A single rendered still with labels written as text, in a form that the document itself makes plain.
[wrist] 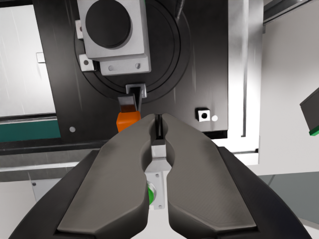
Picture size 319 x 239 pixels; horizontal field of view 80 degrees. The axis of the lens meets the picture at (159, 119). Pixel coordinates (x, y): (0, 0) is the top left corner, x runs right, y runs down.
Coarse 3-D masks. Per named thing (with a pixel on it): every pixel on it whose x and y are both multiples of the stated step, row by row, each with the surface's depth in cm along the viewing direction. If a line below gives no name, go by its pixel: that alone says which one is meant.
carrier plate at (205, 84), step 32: (32, 0) 24; (64, 0) 23; (192, 0) 23; (224, 0) 23; (64, 32) 24; (192, 32) 24; (224, 32) 24; (64, 64) 25; (192, 64) 25; (224, 64) 25; (64, 96) 26; (96, 96) 26; (192, 96) 26; (224, 96) 26; (64, 128) 27; (96, 128) 27; (224, 128) 27
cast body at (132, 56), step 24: (96, 0) 13; (120, 0) 13; (96, 24) 12; (120, 24) 12; (144, 24) 15; (96, 48) 14; (120, 48) 14; (144, 48) 14; (120, 72) 17; (144, 72) 17
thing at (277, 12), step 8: (272, 0) 26; (280, 0) 24; (288, 0) 24; (296, 0) 22; (304, 0) 21; (312, 0) 21; (264, 8) 28; (272, 8) 27; (280, 8) 25; (288, 8) 23; (296, 8) 24; (264, 16) 28; (272, 16) 26; (280, 16) 27; (264, 24) 31; (264, 32) 34
